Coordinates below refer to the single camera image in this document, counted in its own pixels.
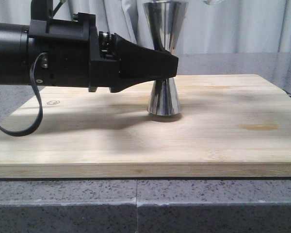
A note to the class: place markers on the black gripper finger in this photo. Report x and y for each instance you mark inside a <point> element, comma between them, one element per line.
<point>139,65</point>
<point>158,32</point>

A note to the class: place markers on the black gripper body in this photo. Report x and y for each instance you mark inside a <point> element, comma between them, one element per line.
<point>73,53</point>

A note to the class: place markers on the steel double jigger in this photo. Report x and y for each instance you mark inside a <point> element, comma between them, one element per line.
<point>164,96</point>

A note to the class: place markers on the glass beaker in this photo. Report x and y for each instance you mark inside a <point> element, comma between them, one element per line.
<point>212,2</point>

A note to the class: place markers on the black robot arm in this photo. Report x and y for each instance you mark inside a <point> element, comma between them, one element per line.
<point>14,59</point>

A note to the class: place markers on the grey curtain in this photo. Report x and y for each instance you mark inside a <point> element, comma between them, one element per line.
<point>232,26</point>

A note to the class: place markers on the wooden cutting board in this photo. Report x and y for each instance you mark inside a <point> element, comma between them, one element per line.
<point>230,126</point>

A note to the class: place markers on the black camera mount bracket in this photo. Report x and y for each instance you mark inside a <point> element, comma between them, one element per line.
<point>44,10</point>

